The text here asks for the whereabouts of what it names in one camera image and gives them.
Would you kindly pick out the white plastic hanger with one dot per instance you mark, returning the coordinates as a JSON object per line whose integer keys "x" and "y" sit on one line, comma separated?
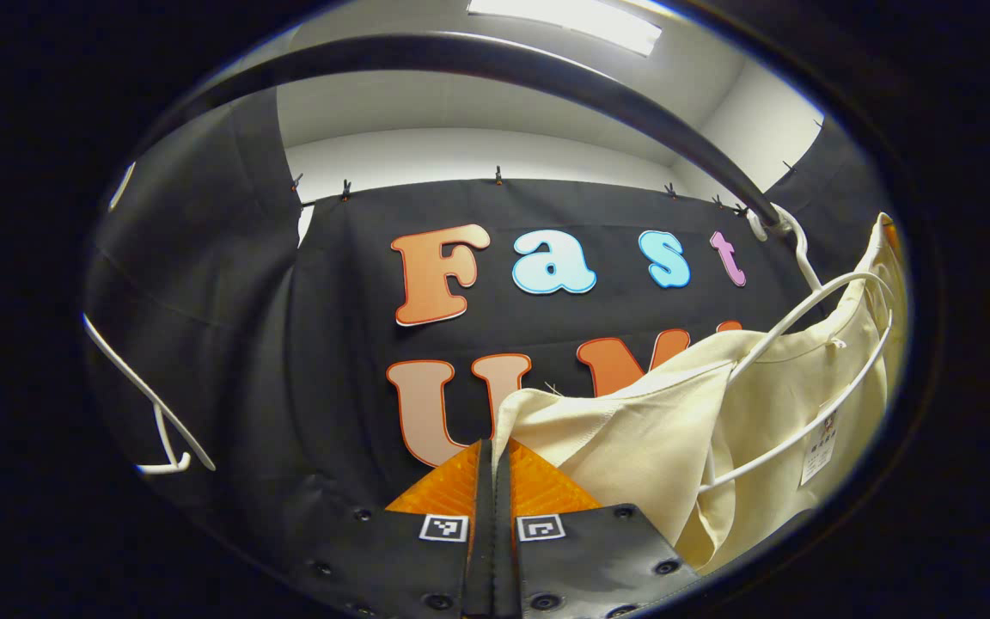
{"x": 160, "y": 469}

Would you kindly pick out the white hanger with crossbar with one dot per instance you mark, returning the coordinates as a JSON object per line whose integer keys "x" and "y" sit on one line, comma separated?
{"x": 802, "y": 255}

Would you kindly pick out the row of black clips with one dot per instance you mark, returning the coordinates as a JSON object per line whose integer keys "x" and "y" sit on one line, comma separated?
{"x": 498, "y": 176}

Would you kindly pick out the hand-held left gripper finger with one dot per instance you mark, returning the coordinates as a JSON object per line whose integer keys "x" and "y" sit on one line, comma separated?
{"x": 504, "y": 550}
{"x": 482, "y": 550}

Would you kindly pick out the black clothes rack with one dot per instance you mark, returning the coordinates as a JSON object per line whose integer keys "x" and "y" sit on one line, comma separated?
{"x": 504, "y": 64}

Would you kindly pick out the ceiling light panel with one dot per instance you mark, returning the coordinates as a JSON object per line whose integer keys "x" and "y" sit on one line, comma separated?
{"x": 564, "y": 17}

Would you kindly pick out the cream collared shirt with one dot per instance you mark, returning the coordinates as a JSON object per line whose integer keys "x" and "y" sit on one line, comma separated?
{"x": 650, "y": 430}

